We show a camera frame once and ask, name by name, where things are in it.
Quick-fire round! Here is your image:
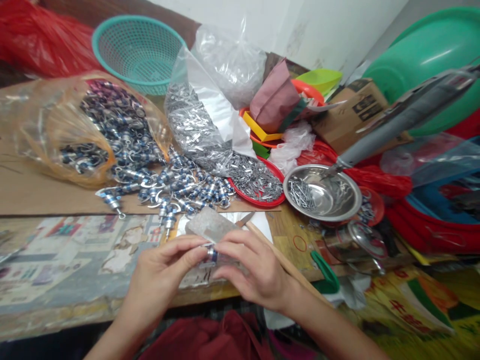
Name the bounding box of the brown cardboard box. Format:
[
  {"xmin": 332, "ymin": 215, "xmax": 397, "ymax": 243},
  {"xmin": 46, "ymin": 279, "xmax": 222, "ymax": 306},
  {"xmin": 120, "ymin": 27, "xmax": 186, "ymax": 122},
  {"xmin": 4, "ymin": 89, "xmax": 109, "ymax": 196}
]
[{"xmin": 310, "ymin": 77, "xmax": 415, "ymax": 155}]

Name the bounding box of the maroon paper bag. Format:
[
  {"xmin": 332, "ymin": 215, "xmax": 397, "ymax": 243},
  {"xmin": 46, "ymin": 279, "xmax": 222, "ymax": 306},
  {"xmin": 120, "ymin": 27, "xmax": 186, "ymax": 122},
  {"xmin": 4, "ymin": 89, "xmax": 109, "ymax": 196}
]
[{"xmin": 249, "ymin": 56, "xmax": 303, "ymax": 133}]

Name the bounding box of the white paper sheet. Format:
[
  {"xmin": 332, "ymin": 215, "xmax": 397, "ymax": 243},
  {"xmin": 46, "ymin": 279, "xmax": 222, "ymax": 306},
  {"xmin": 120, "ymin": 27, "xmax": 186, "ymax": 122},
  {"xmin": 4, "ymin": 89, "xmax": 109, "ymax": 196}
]
[{"xmin": 175, "ymin": 210, "xmax": 275, "ymax": 245}]

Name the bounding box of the person's right hand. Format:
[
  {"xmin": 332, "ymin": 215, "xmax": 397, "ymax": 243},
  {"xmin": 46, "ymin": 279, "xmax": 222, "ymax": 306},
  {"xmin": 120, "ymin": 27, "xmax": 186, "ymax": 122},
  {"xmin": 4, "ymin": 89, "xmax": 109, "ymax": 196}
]
[{"xmin": 212, "ymin": 229, "xmax": 302, "ymax": 315}]

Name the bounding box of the white crumpled plastic bag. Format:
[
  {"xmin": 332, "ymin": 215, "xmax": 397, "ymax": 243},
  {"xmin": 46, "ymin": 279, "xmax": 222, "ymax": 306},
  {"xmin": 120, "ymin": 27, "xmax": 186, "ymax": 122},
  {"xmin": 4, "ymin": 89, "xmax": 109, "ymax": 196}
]
[{"xmin": 269, "ymin": 120, "xmax": 318, "ymax": 174}]

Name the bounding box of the brown cardboard sheet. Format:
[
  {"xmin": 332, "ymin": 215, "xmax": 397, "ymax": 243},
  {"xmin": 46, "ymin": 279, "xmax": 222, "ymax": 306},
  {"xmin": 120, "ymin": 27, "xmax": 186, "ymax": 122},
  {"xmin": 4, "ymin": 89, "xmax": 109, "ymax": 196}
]
[{"xmin": 0, "ymin": 80, "xmax": 286, "ymax": 218}]

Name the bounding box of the red plastic bag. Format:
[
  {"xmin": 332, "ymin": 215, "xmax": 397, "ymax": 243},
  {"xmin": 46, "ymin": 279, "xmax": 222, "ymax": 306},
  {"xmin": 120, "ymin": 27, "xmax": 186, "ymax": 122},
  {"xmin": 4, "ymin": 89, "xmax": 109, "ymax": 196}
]
[{"xmin": 0, "ymin": 0, "xmax": 98, "ymax": 78}]

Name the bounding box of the red tray of silver clips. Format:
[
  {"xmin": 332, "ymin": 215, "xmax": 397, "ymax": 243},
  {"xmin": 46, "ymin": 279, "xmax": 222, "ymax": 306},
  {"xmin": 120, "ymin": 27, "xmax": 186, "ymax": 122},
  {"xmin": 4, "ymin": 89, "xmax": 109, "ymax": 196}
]
[{"xmin": 226, "ymin": 154, "xmax": 287, "ymax": 208}]

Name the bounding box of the lime green plastic scoop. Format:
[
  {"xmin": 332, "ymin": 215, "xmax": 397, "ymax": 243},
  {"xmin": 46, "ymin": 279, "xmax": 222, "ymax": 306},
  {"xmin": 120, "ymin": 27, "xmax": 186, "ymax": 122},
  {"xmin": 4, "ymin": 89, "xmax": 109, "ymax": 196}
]
[{"xmin": 294, "ymin": 68, "xmax": 344, "ymax": 97}]

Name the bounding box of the person's body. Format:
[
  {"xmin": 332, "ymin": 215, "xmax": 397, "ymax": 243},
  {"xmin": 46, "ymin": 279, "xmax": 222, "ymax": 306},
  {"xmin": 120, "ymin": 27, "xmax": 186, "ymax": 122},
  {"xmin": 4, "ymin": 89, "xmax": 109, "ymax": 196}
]
[{"xmin": 138, "ymin": 308, "xmax": 320, "ymax": 360}]

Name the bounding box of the clear bag of silver clips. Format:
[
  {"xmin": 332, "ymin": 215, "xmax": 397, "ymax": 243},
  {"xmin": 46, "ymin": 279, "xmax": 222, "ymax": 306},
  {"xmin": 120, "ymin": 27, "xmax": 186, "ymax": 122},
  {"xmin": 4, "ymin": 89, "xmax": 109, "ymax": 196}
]
[{"xmin": 163, "ymin": 23, "xmax": 268, "ymax": 177}]

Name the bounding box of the yellow printed sack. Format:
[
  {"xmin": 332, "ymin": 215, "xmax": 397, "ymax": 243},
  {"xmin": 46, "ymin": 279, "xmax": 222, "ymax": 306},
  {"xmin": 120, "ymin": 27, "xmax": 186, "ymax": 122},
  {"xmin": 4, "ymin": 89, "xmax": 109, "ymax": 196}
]
[{"xmin": 359, "ymin": 266, "xmax": 480, "ymax": 360}]

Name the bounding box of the yellow plastic tray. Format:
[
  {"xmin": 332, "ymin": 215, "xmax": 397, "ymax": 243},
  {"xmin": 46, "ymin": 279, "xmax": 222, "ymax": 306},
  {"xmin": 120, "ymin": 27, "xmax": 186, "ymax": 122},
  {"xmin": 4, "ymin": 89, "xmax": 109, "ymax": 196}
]
[{"xmin": 242, "ymin": 108, "xmax": 286, "ymax": 143}]

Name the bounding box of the small silver blue metal fitting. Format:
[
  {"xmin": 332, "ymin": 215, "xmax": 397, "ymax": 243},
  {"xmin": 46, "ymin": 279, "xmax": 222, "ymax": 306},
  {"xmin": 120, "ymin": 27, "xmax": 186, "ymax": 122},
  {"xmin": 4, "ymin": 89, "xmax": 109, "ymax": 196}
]
[{"xmin": 198, "ymin": 242, "xmax": 220, "ymax": 269}]

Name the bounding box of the red crumpled plastic sheet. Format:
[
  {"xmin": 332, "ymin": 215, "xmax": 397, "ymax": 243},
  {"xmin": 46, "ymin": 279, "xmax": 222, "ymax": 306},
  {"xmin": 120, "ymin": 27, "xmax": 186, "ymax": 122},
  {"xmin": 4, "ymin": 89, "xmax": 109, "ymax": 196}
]
[{"xmin": 296, "ymin": 140, "xmax": 414, "ymax": 202}]

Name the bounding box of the grey stone block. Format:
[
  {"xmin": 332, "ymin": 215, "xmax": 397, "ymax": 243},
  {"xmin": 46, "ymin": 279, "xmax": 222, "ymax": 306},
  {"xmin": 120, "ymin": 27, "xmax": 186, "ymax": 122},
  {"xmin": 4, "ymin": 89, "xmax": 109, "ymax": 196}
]
[{"xmin": 186, "ymin": 206, "xmax": 249, "ymax": 279}]

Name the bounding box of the grey electric screwdriver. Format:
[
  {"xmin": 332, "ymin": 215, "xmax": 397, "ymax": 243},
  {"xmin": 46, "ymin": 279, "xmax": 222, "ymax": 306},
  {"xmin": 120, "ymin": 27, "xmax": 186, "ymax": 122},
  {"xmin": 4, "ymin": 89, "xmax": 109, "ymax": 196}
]
[{"xmin": 320, "ymin": 64, "xmax": 480, "ymax": 183}]

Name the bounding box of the orange plastic basket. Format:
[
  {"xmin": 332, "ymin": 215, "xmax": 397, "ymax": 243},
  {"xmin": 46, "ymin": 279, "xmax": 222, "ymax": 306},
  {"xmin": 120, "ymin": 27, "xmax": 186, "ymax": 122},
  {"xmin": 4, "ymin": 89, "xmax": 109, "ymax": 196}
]
[{"xmin": 239, "ymin": 78, "xmax": 326, "ymax": 150}]

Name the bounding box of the green plastic handle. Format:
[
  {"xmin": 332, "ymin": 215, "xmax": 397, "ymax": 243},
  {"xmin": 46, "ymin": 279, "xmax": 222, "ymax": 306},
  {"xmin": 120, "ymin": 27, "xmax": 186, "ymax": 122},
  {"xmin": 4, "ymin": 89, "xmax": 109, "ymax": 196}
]
[{"xmin": 310, "ymin": 250, "xmax": 341, "ymax": 295}]

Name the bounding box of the green plastic basin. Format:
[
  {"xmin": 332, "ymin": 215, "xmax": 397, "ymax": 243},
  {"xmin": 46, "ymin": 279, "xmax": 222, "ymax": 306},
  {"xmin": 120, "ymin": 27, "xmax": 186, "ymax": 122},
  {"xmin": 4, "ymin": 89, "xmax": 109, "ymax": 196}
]
[{"xmin": 361, "ymin": 6, "xmax": 480, "ymax": 138}]

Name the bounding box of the red plastic basin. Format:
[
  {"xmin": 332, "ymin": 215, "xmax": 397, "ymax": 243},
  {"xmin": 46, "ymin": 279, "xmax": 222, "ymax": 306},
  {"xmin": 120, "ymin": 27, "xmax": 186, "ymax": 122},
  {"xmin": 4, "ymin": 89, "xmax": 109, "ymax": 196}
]
[{"xmin": 384, "ymin": 187, "xmax": 480, "ymax": 257}]

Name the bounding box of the pile of nails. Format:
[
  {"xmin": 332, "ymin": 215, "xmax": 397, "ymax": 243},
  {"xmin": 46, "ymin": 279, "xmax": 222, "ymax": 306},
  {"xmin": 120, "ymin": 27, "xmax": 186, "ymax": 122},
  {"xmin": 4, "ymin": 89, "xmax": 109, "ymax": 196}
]
[{"xmin": 287, "ymin": 179, "xmax": 320, "ymax": 211}]

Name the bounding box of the small red bowl of fittings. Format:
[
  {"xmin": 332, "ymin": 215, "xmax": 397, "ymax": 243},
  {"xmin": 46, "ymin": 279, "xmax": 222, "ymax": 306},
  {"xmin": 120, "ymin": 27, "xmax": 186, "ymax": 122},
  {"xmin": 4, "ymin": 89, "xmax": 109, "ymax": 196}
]
[{"xmin": 356, "ymin": 185, "xmax": 386, "ymax": 228}]

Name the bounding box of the wooden handled tool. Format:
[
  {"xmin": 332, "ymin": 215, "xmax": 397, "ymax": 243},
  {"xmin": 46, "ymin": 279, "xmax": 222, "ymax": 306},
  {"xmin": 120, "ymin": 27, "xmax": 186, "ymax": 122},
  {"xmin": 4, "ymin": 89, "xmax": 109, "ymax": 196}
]
[{"xmin": 235, "ymin": 211, "xmax": 331, "ymax": 307}]

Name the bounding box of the clear blue plastic bag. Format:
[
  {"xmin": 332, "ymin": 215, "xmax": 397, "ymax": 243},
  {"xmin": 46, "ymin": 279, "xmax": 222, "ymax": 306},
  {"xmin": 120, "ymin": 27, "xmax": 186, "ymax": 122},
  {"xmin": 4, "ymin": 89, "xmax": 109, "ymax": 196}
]
[{"xmin": 379, "ymin": 131, "xmax": 480, "ymax": 188}]

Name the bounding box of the orange bag of metal fittings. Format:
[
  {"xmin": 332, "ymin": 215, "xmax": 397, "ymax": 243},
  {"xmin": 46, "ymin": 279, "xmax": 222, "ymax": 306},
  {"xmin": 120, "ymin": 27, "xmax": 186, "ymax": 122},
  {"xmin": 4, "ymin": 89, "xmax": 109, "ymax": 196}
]
[{"xmin": 0, "ymin": 71, "xmax": 174, "ymax": 188}]

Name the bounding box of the pile of silver blue fittings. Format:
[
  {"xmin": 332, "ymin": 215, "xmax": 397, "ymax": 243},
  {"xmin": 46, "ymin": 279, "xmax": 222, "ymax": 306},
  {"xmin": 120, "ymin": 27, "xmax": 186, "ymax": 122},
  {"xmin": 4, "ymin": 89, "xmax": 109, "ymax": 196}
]
[{"xmin": 95, "ymin": 144, "xmax": 237, "ymax": 230}]

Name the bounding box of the printed worn table cover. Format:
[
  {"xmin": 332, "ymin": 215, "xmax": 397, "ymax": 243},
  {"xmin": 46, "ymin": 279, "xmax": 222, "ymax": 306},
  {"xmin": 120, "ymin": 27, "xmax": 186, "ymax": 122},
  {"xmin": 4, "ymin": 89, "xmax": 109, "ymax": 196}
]
[{"xmin": 0, "ymin": 214, "xmax": 181, "ymax": 340}]

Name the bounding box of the teal plastic basket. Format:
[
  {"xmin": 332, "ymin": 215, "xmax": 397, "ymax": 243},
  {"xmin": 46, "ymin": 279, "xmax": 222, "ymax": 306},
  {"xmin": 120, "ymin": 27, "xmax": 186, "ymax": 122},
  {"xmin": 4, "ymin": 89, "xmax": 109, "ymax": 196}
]
[{"xmin": 91, "ymin": 14, "xmax": 188, "ymax": 97}]

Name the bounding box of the person's left hand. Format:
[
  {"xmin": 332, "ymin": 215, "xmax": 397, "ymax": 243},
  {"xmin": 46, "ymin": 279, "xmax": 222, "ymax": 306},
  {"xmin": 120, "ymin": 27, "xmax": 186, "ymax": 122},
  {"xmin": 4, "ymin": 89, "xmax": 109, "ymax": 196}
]
[{"xmin": 128, "ymin": 235, "xmax": 210, "ymax": 320}]

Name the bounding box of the steel bowl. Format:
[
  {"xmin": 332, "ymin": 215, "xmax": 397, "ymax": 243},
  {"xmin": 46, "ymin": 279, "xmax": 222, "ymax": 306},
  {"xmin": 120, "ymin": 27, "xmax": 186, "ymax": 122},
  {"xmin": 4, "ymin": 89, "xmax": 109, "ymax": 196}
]
[{"xmin": 282, "ymin": 163, "xmax": 363, "ymax": 223}]

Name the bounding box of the glass pot lid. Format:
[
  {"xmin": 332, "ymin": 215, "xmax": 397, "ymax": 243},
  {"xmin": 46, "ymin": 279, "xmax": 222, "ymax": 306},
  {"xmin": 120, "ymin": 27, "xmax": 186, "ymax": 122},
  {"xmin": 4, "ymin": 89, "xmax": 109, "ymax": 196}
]
[{"xmin": 323, "ymin": 220, "xmax": 391, "ymax": 277}]

